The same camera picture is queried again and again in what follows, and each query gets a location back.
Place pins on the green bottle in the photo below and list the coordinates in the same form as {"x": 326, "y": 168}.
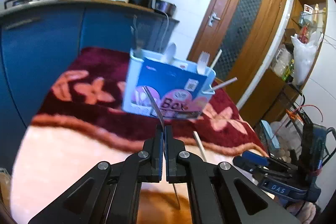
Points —
{"x": 288, "y": 71}

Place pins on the white plastic bag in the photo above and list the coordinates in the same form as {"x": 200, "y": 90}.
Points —
{"x": 305, "y": 58}

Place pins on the red and white mug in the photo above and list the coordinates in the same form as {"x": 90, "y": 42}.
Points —
{"x": 309, "y": 9}

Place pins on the blue base cabinet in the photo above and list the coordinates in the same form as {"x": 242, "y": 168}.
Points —
{"x": 39, "y": 43}

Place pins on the red floral blanket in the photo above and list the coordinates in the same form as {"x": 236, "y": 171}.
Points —
{"x": 78, "y": 113}

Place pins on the metal knife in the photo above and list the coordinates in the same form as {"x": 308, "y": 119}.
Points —
{"x": 155, "y": 106}

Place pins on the dark cooking pot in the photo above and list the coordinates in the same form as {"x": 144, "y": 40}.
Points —
{"x": 166, "y": 6}

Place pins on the red bottle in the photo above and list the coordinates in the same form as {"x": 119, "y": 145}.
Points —
{"x": 304, "y": 33}

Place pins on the white plastic fork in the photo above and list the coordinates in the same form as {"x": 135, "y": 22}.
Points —
{"x": 202, "y": 64}

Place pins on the white plastic spoon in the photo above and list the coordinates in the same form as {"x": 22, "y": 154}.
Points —
{"x": 170, "y": 52}

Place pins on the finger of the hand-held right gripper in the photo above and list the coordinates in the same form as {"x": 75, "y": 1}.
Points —
{"x": 256, "y": 157}
{"x": 244, "y": 163}

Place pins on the blue cardboard box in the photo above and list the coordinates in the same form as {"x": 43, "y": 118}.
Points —
{"x": 170, "y": 79}

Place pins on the light blue pack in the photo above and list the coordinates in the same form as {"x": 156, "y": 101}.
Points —
{"x": 270, "y": 134}

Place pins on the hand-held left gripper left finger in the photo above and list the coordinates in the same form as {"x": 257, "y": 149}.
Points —
{"x": 159, "y": 158}

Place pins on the wooden shelf niche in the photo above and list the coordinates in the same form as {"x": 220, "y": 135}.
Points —
{"x": 262, "y": 90}

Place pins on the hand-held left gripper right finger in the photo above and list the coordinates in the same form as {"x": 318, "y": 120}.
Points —
{"x": 168, "y": 158}

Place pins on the white food packages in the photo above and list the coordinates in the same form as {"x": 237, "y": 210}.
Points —
{"x": 281, "y": 61}

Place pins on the gas stove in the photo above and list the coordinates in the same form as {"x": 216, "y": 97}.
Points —
{"x": 23, "y": 1}

